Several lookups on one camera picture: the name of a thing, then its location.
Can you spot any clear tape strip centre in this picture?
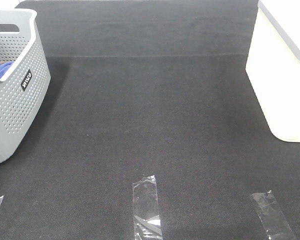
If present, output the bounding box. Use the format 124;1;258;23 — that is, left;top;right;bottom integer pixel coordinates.
132;175;163;240

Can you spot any grey perforated laundry basket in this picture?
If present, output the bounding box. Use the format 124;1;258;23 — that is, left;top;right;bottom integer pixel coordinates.
0;8;51;163

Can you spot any clear tape strip right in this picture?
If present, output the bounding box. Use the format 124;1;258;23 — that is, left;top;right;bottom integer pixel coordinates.
249;190;297;240

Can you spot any white plastic storage bin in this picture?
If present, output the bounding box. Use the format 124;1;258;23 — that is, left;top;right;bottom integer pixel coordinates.
245;0;300;143

